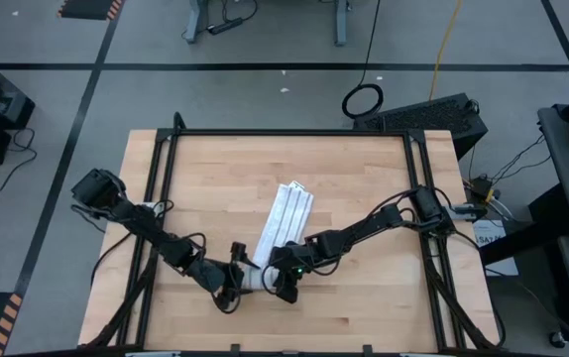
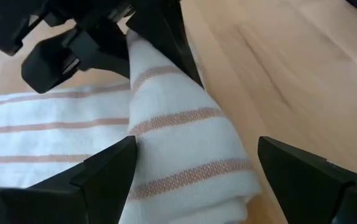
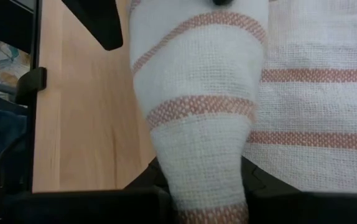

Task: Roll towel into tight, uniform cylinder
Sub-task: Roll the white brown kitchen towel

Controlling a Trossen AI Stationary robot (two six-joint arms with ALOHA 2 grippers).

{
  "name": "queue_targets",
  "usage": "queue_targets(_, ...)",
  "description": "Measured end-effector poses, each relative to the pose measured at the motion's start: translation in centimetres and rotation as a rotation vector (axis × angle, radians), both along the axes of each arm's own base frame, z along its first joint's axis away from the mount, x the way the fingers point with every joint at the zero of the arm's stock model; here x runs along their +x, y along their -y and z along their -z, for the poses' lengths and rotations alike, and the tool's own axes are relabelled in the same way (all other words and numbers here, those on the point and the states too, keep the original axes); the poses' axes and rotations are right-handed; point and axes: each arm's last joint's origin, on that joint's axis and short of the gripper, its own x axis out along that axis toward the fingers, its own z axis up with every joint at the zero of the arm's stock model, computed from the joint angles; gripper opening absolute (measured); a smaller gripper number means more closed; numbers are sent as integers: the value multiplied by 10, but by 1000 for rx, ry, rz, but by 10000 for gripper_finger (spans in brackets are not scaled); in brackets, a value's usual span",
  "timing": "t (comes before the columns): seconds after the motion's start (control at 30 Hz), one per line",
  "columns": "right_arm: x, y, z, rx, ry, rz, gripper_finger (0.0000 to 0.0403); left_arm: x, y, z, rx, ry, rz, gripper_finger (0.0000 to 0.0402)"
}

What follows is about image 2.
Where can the white striped towel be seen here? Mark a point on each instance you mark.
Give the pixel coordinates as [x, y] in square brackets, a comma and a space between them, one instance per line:
[181, 140]

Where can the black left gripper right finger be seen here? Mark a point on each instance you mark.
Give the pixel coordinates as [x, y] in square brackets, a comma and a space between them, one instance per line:
[303, 180]

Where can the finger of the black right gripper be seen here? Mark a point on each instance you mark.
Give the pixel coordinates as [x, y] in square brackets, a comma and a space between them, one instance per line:
[166, 37]
[104, 49]

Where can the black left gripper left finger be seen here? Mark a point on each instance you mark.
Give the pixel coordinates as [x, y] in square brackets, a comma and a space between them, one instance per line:
[88, 193]

